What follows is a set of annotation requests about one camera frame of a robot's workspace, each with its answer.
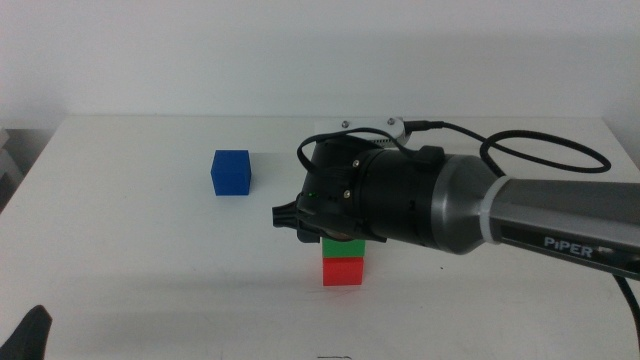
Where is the green cube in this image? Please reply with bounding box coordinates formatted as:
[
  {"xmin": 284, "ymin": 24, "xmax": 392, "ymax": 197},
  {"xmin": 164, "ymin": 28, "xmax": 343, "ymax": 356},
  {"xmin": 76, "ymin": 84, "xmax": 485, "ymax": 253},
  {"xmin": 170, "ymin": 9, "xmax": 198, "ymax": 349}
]
[{"xmin": 321, "ymin": 238, "xmax": 367, "ymax": 259}]

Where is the red cube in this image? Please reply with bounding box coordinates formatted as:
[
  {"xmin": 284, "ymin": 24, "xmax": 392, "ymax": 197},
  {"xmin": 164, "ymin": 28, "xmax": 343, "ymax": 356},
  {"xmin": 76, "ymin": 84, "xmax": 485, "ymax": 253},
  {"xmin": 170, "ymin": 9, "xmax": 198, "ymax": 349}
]
[{"xmin": 322, "ymin": 256, "xmax": 365, "ymax": 287}]

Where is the blue cube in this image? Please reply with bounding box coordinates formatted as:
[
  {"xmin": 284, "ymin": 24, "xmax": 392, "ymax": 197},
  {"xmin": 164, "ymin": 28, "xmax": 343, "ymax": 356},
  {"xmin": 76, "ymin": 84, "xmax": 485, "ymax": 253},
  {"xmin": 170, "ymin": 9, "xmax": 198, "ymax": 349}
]
[{"xmin": 210, "ymin": 149, "xmax": 252, "ymax": 197}]

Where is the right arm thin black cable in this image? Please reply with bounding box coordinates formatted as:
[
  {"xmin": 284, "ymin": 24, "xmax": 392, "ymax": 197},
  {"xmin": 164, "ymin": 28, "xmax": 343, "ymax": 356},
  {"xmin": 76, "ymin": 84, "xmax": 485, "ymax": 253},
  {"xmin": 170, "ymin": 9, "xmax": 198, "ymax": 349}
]
[{"xmin": 296, "ymin": 127, "xmax": 416, "ymax": 175}]

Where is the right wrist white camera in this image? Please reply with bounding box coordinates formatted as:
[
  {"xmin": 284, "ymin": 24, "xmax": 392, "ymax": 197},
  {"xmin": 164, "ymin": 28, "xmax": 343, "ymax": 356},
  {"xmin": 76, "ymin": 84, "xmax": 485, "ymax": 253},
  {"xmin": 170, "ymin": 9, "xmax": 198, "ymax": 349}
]
[{"xmin": 313, "ymin": 116, "xmax": 407, "ymax": 151}]

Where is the right arm braided camera cable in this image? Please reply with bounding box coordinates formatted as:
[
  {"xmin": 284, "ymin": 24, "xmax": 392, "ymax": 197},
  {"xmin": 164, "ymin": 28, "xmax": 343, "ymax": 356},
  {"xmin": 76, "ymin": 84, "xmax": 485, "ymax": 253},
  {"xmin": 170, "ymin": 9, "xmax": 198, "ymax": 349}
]
[{"xmin": 403, "ymin": 119, "xmax": 640, "ymax": 346}]

